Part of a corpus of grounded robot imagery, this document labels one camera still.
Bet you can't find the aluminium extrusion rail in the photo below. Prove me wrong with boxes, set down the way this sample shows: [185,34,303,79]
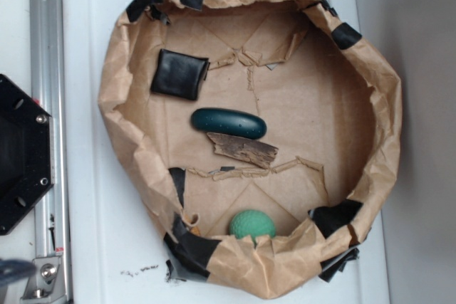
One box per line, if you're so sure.
[30,0,73,303]

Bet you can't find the metal corner bracket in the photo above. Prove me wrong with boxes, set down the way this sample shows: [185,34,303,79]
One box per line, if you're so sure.
[20,256,66,303]

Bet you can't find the black square leather pouch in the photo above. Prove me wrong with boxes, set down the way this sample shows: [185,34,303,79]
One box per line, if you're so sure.
[150,49,209,101]

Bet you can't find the dark teal oval stone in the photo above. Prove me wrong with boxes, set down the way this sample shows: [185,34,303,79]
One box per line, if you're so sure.
[190,108,267,140]

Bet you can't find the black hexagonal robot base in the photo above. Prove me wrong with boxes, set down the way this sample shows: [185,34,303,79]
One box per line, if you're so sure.
[1,75,53,236]

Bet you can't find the brown wood bark piece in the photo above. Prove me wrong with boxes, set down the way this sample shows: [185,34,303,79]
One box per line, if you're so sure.
[207,132,279,169]

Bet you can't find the white plastic tray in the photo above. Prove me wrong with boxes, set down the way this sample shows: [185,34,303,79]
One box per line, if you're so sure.
[63,0,390,303]

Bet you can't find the brown paper bag bin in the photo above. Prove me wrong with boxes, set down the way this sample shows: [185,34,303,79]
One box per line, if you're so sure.
[98,0,402,299]

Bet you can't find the green dimpled ball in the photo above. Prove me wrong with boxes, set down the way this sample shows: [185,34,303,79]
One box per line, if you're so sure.
[229,209,276,246]

